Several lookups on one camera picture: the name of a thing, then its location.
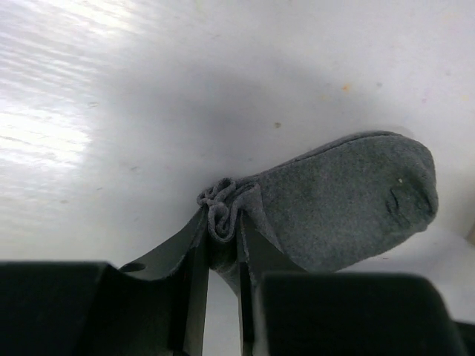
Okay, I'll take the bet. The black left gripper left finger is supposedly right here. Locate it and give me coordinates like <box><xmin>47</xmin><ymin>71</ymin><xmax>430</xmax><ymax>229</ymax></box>
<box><xmin>1</xmin><ymin>209</ymin><xmax>209</xmax><ymax>355</ymax></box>

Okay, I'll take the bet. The grey sock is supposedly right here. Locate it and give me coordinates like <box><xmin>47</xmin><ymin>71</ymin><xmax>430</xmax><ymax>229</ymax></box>
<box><xmin>197</xmin><ymin>131</ymin><xmax>439</xmax><ymax>291</ymax></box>

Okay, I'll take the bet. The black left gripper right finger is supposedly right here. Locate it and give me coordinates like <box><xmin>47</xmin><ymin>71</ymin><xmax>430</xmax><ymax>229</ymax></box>
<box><xmin>235</xmin><ymin>213</ymin><xmax>470</xmax><ymax>355</ymax></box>

